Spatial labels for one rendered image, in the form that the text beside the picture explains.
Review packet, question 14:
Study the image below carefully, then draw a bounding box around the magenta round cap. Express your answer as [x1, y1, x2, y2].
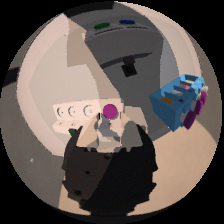
[194, 99, 203, 116]
[201, 91, 207, 105]
[103, 104, 117, 119]

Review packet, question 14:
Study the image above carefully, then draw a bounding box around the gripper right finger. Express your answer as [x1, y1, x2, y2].
[120, 111, 158, 172]

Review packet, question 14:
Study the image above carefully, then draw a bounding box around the grey flat mat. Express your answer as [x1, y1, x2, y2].
[29, 15, 196, 145]

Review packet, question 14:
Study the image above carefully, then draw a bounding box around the dark purple screw cap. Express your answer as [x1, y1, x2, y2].
[183, 110, 196, 130]

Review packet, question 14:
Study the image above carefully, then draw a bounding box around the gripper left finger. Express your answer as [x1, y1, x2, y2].
[61, 112, 100, 170]

